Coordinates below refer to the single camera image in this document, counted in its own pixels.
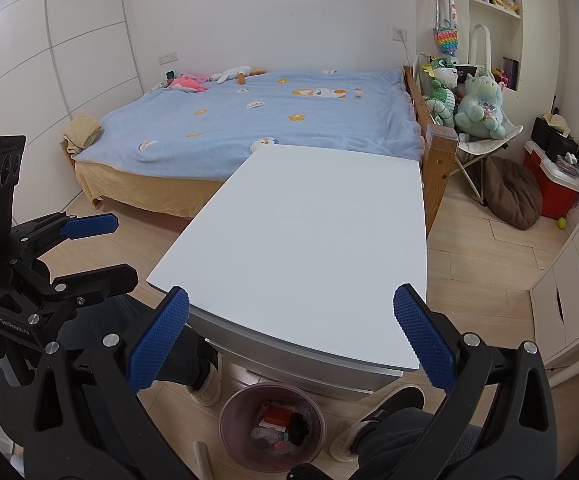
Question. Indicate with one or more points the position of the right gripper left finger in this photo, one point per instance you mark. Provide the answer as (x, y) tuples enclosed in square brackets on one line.
[(86, 420)]

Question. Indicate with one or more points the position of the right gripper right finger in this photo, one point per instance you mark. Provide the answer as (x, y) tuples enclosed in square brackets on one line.
[(518, 439)]

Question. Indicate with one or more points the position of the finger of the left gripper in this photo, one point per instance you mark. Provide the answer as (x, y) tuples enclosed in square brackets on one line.
[(94, 286), (83, 227)]

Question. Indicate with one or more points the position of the red plastic box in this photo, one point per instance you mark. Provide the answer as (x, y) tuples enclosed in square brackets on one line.
[(277, 415)]

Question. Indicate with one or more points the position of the black fabric organizer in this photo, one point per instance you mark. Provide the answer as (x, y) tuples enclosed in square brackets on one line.
[(298, 429)]

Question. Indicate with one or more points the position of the mauve trash bin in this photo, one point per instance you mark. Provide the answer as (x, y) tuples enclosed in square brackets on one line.
[(261, 447)]

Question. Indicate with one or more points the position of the beige folded cloth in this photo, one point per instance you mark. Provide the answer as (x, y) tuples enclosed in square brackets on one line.
[(82, 132)]

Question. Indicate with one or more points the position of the bed with blue blanket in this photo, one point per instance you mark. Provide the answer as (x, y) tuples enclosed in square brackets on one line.
[(171, 150)]

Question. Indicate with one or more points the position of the white drawer cabinet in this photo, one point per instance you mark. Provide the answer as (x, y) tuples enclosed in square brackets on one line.
[(555, 305)]

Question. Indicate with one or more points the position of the pink plush on bed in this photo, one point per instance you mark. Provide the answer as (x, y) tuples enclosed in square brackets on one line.
[(189, 83)]

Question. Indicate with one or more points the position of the white wardrobe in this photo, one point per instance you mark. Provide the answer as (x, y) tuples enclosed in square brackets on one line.
[(59, 58)]

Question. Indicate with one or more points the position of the white bedside table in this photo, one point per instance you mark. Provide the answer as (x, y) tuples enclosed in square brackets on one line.
[(291, 267)]

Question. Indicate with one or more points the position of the white goose plush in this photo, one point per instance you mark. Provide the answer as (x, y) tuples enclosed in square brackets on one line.
[(240, 74)]

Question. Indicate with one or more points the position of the brown bean bag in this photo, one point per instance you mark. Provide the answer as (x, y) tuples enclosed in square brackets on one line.
[(511, 192)]

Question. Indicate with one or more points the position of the red cooler box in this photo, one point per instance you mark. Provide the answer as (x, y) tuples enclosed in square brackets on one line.
[(560, 191)]

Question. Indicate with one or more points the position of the white folding chair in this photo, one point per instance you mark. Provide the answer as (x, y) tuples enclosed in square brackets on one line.
[(473, 151)]

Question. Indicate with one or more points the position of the black bag on cooler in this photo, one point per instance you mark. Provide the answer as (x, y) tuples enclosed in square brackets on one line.
[(553, 143)]

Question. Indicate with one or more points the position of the light green unicorn plush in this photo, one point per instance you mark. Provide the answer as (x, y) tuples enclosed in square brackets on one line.
[(480, 111)]

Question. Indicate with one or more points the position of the green dragon plush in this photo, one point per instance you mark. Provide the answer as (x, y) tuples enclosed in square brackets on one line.
[(440, 96)]

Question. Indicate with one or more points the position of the rainbow pop bag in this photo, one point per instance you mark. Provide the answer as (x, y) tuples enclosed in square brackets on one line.
[(446, 30)]

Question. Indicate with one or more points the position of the white wall shelf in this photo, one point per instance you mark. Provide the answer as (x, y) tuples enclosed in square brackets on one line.
[(530, 35)]

